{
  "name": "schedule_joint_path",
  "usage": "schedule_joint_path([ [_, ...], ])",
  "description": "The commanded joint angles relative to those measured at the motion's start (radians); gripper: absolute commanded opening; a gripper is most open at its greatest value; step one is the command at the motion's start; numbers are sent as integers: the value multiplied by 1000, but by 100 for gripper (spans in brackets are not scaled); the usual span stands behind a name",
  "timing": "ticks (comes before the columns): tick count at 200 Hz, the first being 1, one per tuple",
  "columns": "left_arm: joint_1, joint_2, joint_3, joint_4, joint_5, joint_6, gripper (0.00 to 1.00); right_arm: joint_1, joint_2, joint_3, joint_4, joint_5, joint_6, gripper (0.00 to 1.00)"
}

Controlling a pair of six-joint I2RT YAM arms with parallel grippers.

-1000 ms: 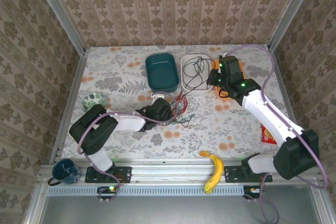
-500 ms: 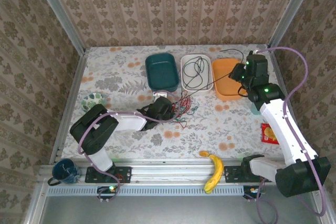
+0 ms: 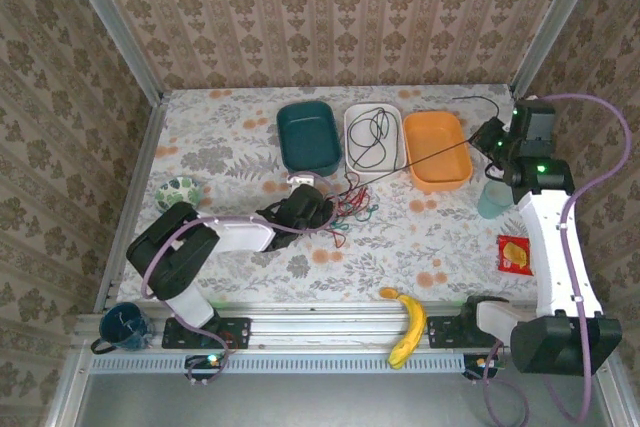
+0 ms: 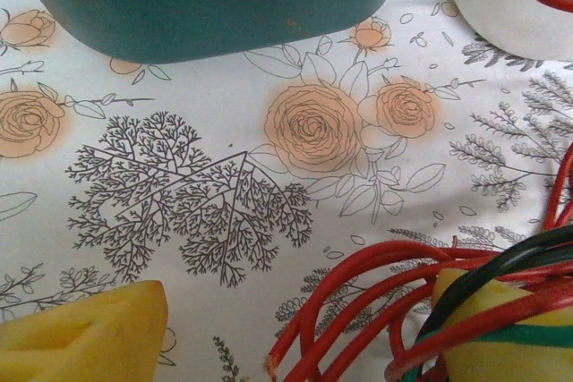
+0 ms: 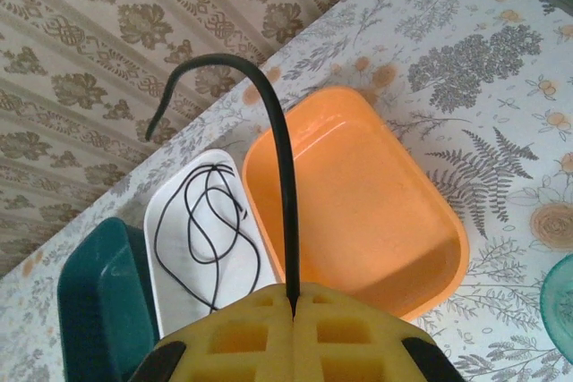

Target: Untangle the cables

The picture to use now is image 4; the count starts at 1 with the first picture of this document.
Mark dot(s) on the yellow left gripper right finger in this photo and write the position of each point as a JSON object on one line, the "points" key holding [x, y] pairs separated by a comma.
{"points": [[515, 364]]}

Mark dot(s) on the white plastic bin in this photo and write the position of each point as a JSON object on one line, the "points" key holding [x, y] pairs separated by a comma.
{"points": [[492, 6]]}

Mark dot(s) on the floral tablecloth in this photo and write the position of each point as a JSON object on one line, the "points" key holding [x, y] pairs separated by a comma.
{"points": [[224, 100]]}

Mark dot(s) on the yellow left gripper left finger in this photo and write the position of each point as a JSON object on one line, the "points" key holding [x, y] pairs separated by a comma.
{"points": [[67, 346]]}

